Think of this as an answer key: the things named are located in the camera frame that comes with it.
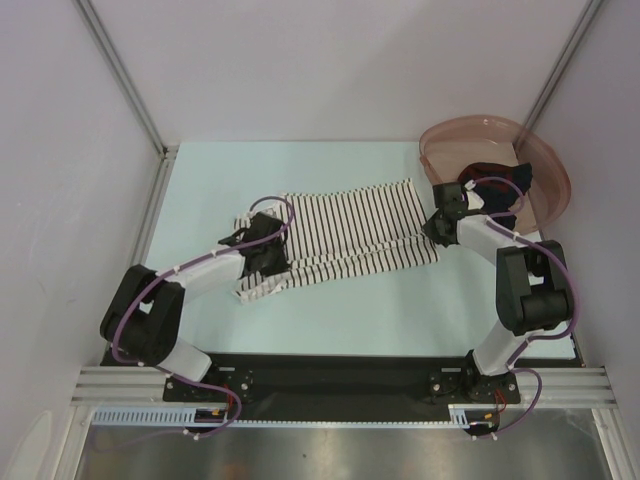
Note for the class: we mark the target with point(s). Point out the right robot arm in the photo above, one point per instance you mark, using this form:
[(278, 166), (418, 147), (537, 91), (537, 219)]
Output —
[(534, 298)]

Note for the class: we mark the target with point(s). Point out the dark navy red tank top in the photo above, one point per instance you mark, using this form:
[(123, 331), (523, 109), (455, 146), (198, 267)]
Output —
[(501, 187)]

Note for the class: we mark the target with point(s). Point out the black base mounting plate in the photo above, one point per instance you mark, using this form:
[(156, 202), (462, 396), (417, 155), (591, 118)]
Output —
[(345, 389)]

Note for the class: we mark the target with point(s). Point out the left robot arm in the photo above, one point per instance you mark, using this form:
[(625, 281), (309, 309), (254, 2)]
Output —
[(143, 319)]

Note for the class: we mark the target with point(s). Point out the left slotted cable duct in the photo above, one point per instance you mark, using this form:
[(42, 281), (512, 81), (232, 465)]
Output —
[(190, 417)]

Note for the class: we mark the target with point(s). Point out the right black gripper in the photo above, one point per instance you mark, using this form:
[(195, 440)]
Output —
[(432, 233)]

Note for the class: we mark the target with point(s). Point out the left aluminium frame post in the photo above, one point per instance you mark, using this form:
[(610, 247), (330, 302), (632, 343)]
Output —
[(119, 71)]

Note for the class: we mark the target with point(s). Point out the right slotted cable duct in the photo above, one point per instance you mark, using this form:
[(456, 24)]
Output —
[(475, 414)]

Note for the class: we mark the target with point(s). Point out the aluminium frame post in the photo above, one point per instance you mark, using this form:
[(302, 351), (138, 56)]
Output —
[(119, 71), (578, 34)]

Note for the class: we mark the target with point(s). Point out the black white striped tank top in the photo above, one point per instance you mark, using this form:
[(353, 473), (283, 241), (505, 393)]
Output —
[(347, 234)]

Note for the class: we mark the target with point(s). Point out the brown translucent plastic basin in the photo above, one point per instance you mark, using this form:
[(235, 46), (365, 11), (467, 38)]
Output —
[(445, 149)]

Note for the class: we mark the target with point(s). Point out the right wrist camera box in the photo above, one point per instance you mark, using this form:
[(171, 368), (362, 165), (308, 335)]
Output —
[(474, 200)]

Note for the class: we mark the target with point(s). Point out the right aluminium frame post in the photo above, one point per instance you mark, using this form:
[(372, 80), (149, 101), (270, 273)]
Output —
[(578, 34)]

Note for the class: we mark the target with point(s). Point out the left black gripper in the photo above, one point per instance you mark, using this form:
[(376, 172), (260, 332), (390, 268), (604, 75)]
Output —
[(280, 265)]

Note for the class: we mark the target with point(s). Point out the slotted cable duct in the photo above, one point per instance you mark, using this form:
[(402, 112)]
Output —
[(475, 414), (190, 417)]

